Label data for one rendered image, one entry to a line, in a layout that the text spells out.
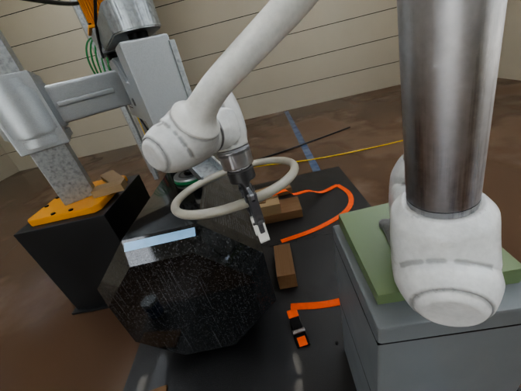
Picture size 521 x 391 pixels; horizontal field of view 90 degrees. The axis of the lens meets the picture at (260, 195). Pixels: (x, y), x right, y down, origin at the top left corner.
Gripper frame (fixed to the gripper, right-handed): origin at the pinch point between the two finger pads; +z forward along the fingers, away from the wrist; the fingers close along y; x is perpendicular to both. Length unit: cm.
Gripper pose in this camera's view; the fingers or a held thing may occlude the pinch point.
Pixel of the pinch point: (260, 228)
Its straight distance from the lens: 79.9
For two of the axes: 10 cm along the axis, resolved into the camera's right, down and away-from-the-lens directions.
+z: 2.9, 8.9, 3.6
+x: -9.2, 3.6, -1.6
